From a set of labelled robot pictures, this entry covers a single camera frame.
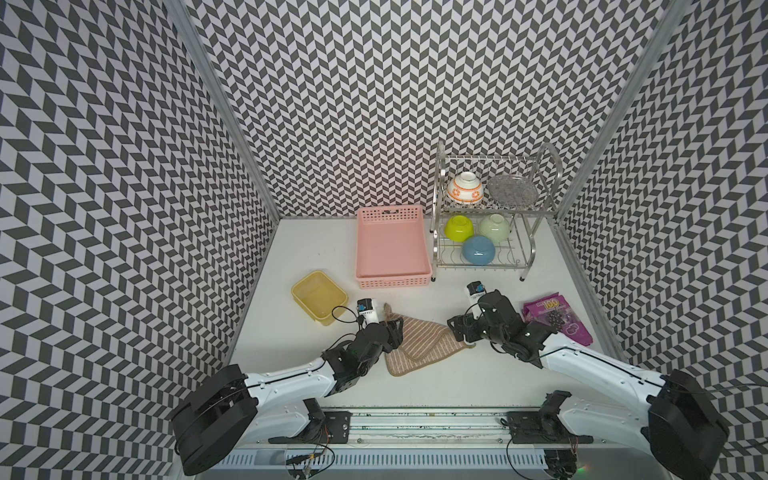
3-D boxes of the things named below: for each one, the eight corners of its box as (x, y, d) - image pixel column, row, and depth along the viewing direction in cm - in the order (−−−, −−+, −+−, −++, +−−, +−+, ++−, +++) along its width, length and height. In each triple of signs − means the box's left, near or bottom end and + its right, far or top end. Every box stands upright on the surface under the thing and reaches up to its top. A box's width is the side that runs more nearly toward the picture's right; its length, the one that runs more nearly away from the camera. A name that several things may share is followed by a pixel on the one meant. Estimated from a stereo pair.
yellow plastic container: (291, 300, 95) (286, 290, 91) (320, 275, 101) (316, 266, 97) (324, 330, 89) (320, 321, 84) (353, 302, 95) (350, 293, 90)
